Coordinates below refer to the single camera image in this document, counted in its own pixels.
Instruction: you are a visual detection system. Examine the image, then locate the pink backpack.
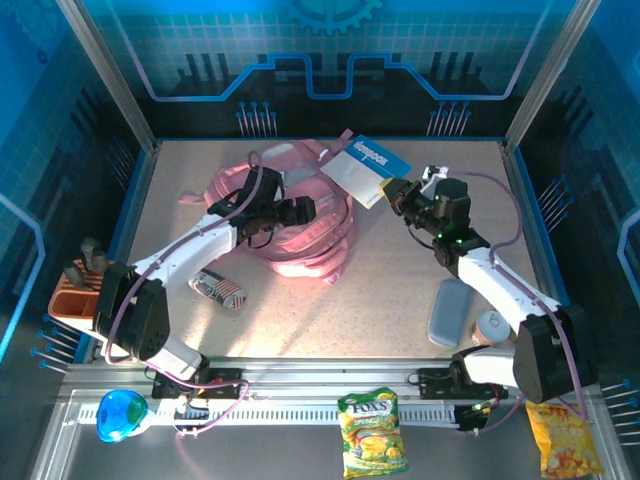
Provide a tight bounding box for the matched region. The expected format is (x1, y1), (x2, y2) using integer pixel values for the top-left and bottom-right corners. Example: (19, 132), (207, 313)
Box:
(179, 138), (357, 286)

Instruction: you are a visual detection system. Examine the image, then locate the blue and white notebook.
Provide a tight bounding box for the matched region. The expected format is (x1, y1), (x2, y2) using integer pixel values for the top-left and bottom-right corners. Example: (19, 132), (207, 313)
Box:
(319, 133), (414, 210)

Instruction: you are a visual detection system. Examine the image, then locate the flag print pencil pouch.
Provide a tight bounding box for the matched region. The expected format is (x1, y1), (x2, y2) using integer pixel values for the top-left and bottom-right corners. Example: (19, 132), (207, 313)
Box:
(188, 268), (249, 311)

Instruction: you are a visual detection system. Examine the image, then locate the grey blue pencil case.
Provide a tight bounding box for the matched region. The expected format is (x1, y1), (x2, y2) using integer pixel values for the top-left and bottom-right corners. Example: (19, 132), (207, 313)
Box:
(427, 278), (474, 349)

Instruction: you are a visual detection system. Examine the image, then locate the green candy bag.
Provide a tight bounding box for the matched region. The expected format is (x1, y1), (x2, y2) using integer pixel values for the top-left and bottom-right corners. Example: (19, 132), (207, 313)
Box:
(337, 387), (410, 480)

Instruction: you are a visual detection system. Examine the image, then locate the yellow snack bag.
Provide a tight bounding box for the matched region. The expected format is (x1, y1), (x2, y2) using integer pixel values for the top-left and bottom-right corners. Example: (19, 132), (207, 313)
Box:
(524, 399), (605, 479)

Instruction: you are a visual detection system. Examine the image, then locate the small orange-topped can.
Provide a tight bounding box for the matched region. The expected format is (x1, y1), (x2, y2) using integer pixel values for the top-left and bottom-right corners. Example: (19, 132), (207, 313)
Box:
(472, 310), (514, 347)

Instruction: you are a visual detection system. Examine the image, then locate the black controller box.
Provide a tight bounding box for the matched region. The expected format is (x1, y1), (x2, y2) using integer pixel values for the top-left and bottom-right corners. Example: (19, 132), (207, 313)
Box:
(455, 402), (494, 434)
(172, 399), (211, 429)

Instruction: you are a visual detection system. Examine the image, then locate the orange and white knife block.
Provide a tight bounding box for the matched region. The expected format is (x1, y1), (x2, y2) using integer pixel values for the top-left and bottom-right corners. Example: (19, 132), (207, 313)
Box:
(47, 259), (109, 346)

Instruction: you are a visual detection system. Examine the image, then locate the grey metal shelf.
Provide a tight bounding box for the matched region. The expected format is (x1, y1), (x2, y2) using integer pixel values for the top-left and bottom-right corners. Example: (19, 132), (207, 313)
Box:
(29, 389), (631, 480)

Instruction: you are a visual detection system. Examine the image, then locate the blue green plastic dome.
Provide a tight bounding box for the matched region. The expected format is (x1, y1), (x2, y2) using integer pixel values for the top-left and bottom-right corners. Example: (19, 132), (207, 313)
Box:
(96, 389), (151, 445)

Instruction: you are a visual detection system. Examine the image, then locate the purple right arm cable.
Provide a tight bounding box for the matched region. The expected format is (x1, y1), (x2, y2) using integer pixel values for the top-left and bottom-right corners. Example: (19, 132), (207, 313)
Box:
(457, 169), (589, 436)

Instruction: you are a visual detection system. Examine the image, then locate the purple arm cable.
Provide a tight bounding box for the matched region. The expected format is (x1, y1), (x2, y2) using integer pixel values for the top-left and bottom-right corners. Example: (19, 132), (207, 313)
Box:
(102, 149), (266, 471)
(457, 169), (589, 436)

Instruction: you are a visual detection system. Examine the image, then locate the aluminium side rail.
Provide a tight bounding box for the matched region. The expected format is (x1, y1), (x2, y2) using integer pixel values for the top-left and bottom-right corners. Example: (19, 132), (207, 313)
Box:
(99, 142), (161, 361)
(502, 142), (574, 361)

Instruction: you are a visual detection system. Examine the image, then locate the aluminium frame post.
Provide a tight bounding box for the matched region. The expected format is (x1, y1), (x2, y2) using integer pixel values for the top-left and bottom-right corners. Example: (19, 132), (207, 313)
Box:
(502, 0), (604, 154)
(55, 0), (162, 154)

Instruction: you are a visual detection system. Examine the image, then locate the aluminium frame beam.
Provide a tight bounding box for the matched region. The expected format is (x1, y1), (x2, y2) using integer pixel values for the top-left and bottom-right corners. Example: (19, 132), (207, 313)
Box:
(59, 357), (601, 399)

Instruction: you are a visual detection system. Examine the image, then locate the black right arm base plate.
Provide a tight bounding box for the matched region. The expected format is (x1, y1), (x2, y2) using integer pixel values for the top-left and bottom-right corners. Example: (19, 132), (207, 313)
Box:
(416, 367), (510, 401)

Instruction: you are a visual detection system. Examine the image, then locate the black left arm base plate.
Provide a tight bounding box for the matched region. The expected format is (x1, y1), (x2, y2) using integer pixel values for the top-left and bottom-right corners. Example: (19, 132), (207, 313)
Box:
(151, 367), (245, 401)

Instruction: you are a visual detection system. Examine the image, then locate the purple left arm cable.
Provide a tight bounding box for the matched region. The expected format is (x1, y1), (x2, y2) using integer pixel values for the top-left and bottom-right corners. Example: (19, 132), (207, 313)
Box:
(102, 149), (266, 471)

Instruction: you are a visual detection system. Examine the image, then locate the white slotted cable duct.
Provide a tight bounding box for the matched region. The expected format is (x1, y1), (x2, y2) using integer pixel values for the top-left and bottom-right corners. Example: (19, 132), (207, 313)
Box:
(77, 402), (459, 427)

